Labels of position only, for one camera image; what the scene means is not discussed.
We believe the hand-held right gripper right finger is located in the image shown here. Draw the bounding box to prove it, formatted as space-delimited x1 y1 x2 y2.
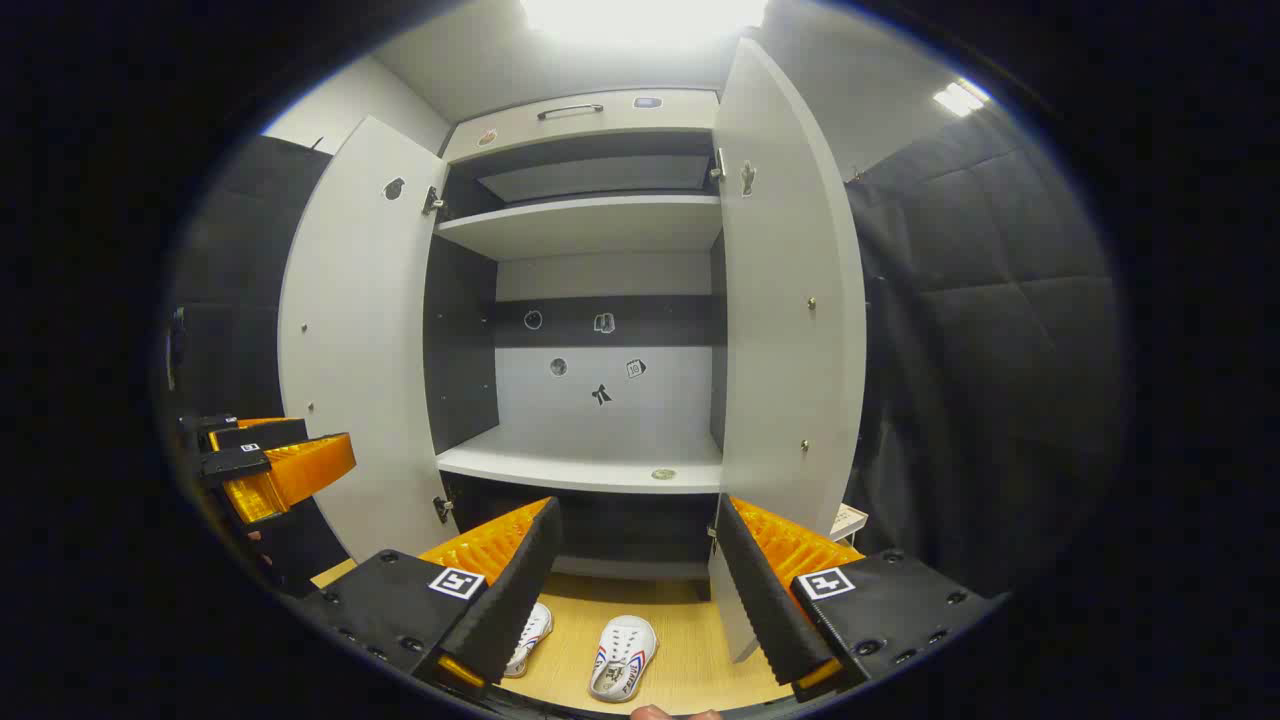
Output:
713 493 1006 701

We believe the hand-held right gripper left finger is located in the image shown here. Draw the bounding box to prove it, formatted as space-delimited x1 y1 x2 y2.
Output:
300 497 564 693

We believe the white canvas shoe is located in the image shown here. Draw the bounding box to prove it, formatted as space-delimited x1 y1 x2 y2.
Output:
588 615 659 703
505 602 554 679

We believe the white cabinet door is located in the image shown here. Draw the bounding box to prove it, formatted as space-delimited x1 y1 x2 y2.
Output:
708 38 869 666
278 115 461 564

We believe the white shoe cabinet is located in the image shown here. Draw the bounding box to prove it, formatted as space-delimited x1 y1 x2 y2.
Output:
425 88 728 606

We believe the white cabinet shelf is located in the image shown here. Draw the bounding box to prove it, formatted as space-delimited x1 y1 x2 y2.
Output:
437 425 723 494
435 193 723 263

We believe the ceiling light panel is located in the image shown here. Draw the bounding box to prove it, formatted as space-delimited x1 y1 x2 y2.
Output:
933 78 991 118
520 0 771 46

